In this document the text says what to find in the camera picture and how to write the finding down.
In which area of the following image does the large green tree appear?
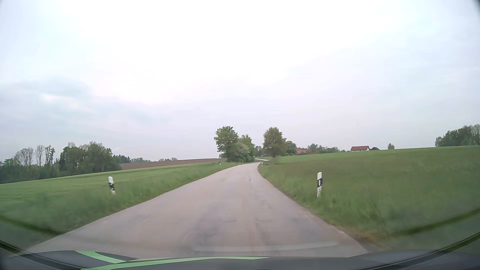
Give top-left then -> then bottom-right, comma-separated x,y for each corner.
262,127 -> 298,158
214,126 -> 256,163

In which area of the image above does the grey asphalt road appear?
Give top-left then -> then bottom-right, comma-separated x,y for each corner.
27,159 -> 369,259

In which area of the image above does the brown ploughed field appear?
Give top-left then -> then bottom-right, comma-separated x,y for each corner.
120,158 -> 228,171

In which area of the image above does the row of green trees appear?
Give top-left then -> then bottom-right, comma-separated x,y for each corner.
307,143 -> 346,154

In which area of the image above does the car's own bonnet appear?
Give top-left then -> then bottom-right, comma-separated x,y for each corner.
0,233 -> 480,270

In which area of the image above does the green grass field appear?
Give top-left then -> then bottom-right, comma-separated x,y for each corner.
258,145 -> 480,252
0,161 -> 244,251

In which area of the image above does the wood of green trees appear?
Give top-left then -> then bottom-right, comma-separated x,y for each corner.
0,141 -> 151,185

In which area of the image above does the group of green trees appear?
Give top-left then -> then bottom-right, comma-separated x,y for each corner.
434,124 -> 480,148

